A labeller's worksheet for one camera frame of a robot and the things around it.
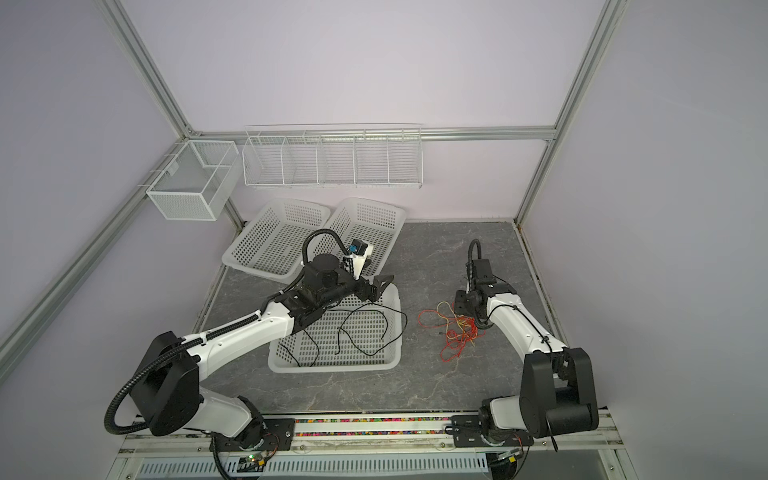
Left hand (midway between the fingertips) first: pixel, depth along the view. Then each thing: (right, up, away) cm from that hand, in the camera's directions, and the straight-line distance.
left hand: (382, 272), depth 78 cm
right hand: (+25, -11, +10) cm, 30 cm away
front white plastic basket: (-6, -18, +13) cm, 23 cm away
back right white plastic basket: (-4, +17, +40) cm, 43 cm away
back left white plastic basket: (-44, +7, +34) cm, 56 cm away
